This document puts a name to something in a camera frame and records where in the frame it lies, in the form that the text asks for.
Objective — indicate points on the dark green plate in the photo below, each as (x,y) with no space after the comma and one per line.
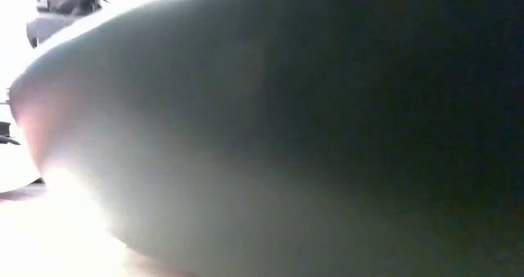
(286,137)

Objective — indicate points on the black background machine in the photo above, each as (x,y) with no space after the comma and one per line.
(5,133)

